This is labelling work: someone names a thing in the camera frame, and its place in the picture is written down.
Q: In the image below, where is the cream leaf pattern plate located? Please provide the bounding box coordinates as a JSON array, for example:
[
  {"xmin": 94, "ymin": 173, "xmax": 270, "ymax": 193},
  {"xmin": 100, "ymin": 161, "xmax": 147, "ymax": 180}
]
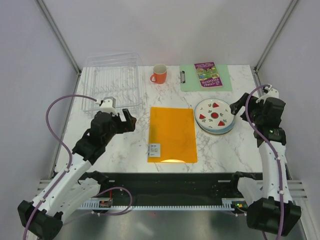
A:
[{"xmin": 197, "ymin": 124, "xmax": 235, "ymax": 134}]

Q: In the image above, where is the watermelon pattern plate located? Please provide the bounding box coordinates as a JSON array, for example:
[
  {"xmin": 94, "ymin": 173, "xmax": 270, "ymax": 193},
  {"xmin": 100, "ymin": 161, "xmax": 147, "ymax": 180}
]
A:
[{"xmin": 194, "ymin": 98, "xmax": 236, "ymax": 130}]

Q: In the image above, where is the green cream branch plate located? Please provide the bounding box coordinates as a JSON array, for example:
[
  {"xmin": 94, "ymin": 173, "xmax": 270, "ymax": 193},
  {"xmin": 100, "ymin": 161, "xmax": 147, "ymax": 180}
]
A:
[{"xmin": 208, "ymin": 133, "xmax": 228, "ymax": 137}]

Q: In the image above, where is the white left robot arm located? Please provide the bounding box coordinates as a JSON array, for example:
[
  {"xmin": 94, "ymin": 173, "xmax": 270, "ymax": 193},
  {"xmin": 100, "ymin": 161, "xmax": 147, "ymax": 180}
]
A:
[{"xmin": 17, "ymin": 108, "xmax": 137, "ymax": 240}]

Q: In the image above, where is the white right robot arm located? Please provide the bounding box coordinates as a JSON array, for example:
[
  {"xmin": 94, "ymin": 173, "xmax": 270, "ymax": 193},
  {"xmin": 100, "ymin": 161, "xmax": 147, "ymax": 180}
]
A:
[{"xmin": 229, "ymin": 93, "xmax": 302, "ymax": 239}]

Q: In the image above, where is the orange plastic folder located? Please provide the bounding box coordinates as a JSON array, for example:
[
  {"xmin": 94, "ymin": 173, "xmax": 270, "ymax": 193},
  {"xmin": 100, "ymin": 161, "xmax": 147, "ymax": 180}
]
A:
[{"xmin": 147, "ymin": 106, "xmax": 198, "ymax": 164}]

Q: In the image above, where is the orange mug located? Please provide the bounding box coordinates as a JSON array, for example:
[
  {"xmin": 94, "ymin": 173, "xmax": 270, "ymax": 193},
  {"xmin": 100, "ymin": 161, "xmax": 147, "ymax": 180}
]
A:
[{"xmin": 150, "ymin": 64, "xmax": 168, "ymax": 84}]

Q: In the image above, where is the purple book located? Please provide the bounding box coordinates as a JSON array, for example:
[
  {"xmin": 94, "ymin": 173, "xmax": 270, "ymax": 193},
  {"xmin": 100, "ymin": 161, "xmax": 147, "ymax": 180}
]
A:
[{"xmin": 194, "ymin": 62, "xmax": 223, "ymax": 90}]

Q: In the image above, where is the green clipboard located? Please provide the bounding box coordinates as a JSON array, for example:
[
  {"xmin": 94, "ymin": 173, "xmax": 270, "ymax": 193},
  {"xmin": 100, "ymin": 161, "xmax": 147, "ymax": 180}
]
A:
[{"xmin": 179, "ymin": 62, "xmax": 233, "ymax": 92}]

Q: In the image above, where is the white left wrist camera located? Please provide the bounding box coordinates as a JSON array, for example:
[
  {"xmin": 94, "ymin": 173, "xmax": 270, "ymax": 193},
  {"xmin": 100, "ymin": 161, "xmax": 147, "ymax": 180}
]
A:
[{"xmin": 95, "ymin": 96, "xmax": 118, "ymax": 117}]

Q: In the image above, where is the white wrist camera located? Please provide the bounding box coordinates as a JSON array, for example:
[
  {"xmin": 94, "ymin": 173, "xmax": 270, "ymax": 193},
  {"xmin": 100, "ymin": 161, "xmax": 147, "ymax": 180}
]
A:
[
  {"xmin": 95, "ymin": 96, "xmax": 118, "ymax": 117},
  {"xmin": 255, "ymin": 84, "xmax": 280, "ymax": 104}
]

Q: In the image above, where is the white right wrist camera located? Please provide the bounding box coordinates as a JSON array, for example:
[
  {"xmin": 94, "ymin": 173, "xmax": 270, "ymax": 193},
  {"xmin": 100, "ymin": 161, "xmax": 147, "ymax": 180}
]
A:
[{"xmin": 255, "ymin": 84, "xmax": 280, "ymax": 104}]

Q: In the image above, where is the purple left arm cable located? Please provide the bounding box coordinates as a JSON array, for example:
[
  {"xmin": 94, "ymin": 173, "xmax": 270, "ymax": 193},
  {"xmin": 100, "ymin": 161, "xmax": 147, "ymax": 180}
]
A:
[{"xmin": 22, "ymin": 94, "xmax": 133, "ymax": 240}]

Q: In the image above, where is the white wire dish rack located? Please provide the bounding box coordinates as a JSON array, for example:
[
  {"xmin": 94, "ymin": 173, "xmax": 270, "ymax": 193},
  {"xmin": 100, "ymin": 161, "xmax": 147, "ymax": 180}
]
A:
[{"xmin": 79, "ymin": 51, "xmax": 142, "ymax": 115}]

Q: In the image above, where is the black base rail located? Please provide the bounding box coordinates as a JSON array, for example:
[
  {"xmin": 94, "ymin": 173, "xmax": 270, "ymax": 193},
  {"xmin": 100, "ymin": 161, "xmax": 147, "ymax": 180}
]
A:
[{"xmin": 74, "ymin": 170, "xmax": 261, "ymax": 207}]

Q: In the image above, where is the white slotted cable duct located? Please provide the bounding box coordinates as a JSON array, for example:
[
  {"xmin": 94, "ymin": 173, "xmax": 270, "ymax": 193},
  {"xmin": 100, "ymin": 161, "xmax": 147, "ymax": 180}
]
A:
[{"xmin": 78, "ymin": 198, "xmax": 248, "ymax": 211}]

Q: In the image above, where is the right aluminium frame post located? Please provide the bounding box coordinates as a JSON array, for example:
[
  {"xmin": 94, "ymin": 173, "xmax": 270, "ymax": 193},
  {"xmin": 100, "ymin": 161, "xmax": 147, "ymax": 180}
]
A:
[{"xmin": 253, "ymin": 0, "xmax": 300, "ymax": 75}]

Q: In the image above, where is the aluminium frame post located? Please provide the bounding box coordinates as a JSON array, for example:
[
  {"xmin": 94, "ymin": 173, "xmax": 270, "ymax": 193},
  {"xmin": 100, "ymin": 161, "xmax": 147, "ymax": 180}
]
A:
[
  {"xmin": 253, "ymin": 0, "xmax": 300, "ymax": 75},
  {"xmin": 35, "ymin": 0, "xmax": 82, "ymax": 76}
]

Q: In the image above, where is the left aluminium frame post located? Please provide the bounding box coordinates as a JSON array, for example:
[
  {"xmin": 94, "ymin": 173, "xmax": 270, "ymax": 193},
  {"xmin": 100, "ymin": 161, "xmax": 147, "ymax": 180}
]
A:
[{"xmin": 35, "ymin": 0, "xmax": 82, "ymax": 76}]

